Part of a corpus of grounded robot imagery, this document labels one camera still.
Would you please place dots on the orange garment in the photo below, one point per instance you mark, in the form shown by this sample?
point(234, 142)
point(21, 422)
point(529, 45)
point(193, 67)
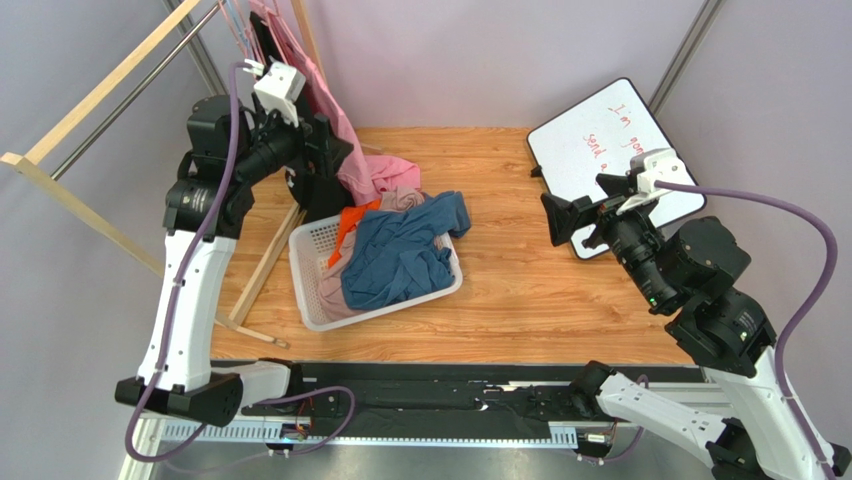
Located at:
point(349, 219)

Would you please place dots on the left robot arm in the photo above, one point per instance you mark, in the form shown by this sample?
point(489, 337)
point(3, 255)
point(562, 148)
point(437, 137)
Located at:
point(233, 148)

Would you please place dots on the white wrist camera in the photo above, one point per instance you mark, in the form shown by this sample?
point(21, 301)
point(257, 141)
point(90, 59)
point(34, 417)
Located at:
point(277, 87)
point(646, 170)

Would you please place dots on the wooden clothes rack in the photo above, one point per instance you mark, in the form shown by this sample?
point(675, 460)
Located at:
point(179, 12)

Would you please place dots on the white plastic laundry basket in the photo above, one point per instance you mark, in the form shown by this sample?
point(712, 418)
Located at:
point(311, 245)

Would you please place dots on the pink t-shirt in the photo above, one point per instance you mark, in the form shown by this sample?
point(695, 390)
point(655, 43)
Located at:
point(365, 177)

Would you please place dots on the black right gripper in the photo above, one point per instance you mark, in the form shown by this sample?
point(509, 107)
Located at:
point(596, 218)

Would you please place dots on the white board with red writing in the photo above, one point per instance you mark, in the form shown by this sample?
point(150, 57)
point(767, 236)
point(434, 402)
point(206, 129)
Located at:
point(598, 135)

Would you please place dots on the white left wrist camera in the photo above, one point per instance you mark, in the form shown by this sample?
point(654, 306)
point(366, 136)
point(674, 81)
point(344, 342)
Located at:
point(277, 87)

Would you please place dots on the black hanging t-shirt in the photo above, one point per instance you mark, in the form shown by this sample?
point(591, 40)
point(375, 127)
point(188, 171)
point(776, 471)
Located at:
point(294, 132)

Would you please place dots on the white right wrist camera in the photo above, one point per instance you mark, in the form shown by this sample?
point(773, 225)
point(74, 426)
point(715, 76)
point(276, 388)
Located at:
point(646, 170)

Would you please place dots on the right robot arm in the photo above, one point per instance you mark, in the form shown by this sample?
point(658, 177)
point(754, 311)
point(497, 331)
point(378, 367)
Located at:
point(690, 278)

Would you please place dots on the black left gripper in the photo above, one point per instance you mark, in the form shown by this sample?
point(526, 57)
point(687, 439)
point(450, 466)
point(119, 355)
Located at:
point(325, 160)

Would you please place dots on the teal blue t-shirt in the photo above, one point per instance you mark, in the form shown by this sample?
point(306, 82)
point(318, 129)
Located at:
point(395, 257)

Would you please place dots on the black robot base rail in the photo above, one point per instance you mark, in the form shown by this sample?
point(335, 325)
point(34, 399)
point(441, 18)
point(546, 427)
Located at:
point(439, 401)

